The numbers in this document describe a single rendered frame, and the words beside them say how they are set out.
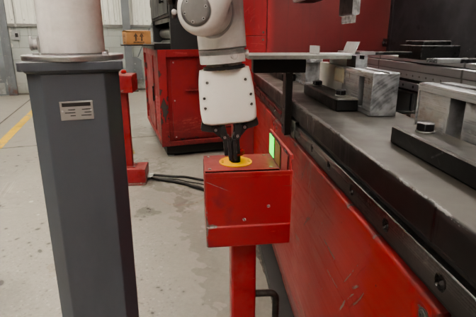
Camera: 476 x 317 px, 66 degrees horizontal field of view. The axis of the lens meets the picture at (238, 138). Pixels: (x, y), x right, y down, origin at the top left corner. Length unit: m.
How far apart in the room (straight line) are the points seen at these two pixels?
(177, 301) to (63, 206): 0.95
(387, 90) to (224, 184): 0.42
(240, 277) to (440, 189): 0.51
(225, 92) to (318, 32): 1.34
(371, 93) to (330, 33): 1.14
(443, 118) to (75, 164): 0.66
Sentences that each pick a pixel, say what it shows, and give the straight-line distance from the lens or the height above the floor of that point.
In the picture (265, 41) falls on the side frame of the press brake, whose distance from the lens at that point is 1.90.
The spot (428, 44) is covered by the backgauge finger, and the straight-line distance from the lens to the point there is 1.14.
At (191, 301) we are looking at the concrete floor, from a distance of 1.67.
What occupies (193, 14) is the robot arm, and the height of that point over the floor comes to 1.07.
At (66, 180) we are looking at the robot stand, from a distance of 0.81.
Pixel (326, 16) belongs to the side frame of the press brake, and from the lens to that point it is 1.96.
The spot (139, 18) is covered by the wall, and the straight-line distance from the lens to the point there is 8.00.
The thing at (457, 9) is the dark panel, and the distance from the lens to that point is 1.59.
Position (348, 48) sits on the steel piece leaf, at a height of 1.01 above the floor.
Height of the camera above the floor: 1.04
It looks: 15 degrees down
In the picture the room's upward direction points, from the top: straight up
